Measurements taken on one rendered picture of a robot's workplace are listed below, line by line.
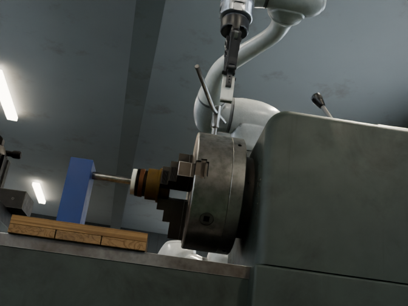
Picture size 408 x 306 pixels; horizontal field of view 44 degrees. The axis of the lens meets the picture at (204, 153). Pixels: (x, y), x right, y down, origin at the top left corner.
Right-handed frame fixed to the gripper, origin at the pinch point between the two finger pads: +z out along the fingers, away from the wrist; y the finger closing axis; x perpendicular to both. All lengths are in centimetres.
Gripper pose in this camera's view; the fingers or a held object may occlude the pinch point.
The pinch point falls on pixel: (227, 88)
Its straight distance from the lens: 127.3
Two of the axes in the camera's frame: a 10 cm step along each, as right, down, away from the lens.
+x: 9.9, 1.5, 0.6
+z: -1.2, 9.3, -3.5
